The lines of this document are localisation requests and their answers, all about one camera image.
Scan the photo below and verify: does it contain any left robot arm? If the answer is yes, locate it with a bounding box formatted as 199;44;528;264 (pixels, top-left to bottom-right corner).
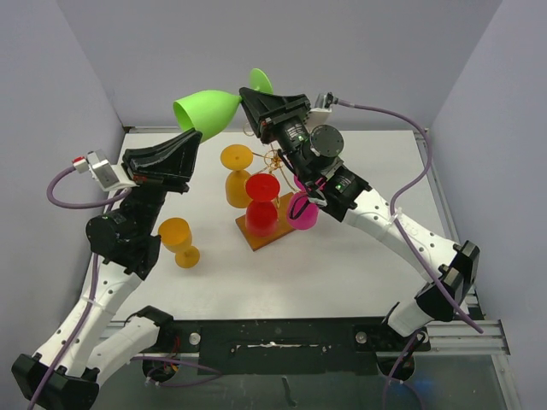
11;129;203;409

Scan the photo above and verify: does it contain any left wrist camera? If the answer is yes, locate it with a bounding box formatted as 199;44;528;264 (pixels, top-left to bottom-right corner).
72;150;136;192

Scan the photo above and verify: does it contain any red wine glass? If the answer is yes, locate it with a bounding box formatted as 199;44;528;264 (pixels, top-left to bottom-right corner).
244;173;280;237

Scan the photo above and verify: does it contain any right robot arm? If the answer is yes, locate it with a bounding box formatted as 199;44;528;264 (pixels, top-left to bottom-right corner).
239;87;483;349

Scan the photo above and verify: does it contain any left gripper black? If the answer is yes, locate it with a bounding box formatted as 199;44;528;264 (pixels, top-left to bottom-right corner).
121;128;201;237

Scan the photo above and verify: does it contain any orange wine glass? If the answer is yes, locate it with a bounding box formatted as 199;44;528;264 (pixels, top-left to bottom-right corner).
221;144;253;208
158;218;200;269

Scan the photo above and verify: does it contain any green wine glass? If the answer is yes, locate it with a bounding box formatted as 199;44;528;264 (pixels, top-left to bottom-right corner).
172;67;274;142

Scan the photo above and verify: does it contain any gold wire glass rack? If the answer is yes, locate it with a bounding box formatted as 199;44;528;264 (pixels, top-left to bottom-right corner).
250;143;298;194

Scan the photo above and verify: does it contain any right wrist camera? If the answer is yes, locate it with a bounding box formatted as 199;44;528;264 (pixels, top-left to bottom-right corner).
309;92;338;117

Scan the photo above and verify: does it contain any wooden rack base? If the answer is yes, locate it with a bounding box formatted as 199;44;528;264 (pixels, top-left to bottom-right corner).
235;191;300;253

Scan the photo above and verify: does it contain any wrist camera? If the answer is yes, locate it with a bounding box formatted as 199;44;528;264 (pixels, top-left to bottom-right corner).
309;92;338;117
72;150;136;192

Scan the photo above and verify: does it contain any magenta wine glass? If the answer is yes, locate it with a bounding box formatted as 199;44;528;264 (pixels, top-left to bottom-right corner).
285;192;319;231

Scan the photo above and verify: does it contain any black base frame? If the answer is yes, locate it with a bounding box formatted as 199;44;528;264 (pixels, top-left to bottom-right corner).
144;317;409;375

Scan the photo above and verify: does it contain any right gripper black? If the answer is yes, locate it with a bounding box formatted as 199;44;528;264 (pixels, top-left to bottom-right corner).
239;88;314;184

